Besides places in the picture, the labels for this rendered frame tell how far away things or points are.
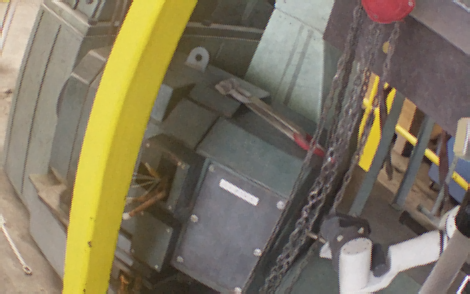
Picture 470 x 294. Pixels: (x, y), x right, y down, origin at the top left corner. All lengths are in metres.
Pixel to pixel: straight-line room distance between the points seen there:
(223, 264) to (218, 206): 0.16
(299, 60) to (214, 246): 0.77
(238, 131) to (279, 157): 0.11
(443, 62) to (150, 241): 0.99
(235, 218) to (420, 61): 0.72
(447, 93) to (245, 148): 0.65
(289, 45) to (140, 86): 1.06
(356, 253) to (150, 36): 0.55
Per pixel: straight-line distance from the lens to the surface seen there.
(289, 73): 2.38
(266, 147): 1.77
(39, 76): 2.57
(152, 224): 1.82
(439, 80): 1.98
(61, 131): 2.05
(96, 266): 1.58
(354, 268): 1.30
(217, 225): 1.80
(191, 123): 1.82
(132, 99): 1.39
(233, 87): 1.86
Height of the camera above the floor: 1.43
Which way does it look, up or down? 20 degrees down
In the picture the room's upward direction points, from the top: 21 degrees clockwise
